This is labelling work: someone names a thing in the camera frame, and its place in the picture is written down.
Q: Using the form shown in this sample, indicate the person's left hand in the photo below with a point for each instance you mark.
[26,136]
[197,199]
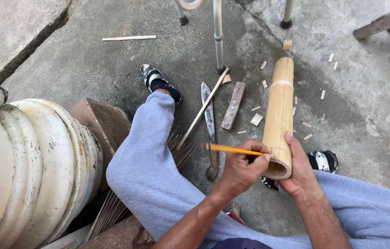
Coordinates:
[239,171]

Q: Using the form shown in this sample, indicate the brown stone plinth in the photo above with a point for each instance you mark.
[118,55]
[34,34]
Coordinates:
[106,121]

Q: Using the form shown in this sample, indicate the short pale bamboo strip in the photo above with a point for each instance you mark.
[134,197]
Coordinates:
[129,38]

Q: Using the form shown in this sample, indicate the person's patterned shoe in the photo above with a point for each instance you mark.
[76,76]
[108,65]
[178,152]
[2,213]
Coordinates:
[323,160]
[157,81]

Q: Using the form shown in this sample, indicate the white ribbed concrete pillar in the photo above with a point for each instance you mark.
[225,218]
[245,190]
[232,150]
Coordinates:
[32,166]

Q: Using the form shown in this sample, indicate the person's right hand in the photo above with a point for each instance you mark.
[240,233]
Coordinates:
[302,171]

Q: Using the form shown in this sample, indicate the long thin bamboo strip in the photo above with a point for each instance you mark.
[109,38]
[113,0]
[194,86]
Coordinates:
[203,107]

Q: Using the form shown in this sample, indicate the weathered wooden bench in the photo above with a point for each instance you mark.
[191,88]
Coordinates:
[385,22]

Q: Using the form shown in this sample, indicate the person's right patterned shoe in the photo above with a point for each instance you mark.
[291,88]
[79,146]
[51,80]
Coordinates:
[323,160]

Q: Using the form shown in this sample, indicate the thick bamboo tube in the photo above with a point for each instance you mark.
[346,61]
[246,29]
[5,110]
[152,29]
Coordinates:
[279,110]

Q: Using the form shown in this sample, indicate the scattered bamboo chips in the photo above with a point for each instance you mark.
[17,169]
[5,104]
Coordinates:
[256,119]

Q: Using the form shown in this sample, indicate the metal walker frame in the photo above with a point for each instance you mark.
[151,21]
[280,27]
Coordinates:
[218,34]

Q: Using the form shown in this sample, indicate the flat weathered wooden block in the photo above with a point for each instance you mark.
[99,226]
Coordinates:
[233,105]

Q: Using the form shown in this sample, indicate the person's grey sweatpants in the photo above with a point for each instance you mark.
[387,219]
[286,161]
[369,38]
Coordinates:
[146,159]

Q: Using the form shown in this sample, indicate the yellow pencil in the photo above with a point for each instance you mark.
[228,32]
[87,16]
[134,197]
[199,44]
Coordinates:
[233,149]

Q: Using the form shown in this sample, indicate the bundle of thin bamboo sticks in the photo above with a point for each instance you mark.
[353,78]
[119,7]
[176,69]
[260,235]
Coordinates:
[181,152]

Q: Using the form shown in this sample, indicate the person's dark purple shirt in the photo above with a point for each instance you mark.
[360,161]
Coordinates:
[241,244]

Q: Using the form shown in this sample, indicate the reddish brown stone slab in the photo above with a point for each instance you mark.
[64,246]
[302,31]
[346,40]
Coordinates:
[122,235]

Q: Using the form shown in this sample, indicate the white plastic pipe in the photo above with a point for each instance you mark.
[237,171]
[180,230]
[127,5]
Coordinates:
[67,239]

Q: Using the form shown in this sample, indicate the person's left patterned shoe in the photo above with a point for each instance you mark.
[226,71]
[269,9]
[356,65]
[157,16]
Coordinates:
[157,81]

